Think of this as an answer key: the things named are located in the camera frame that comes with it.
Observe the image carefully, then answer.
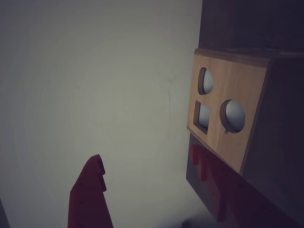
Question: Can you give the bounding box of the wooden shape sorter box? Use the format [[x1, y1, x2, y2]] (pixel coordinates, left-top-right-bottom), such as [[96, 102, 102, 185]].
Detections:
[[186, 47, 304, 176]]

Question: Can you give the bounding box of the brown table mat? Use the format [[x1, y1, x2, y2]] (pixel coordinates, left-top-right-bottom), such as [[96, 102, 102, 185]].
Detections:
[[185, 0, 304, 228]]

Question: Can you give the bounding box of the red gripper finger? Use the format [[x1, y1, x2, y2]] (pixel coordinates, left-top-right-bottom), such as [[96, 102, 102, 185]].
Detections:
[[67, 154, 114, 228], [190, 144, 304, 228]]

